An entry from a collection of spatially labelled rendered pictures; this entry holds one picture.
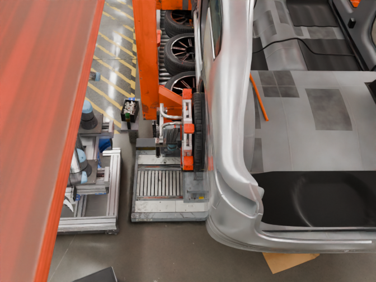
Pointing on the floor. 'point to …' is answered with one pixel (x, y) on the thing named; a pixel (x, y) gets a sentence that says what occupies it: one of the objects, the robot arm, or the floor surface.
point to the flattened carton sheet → (286, 260)
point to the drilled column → (133, 136)
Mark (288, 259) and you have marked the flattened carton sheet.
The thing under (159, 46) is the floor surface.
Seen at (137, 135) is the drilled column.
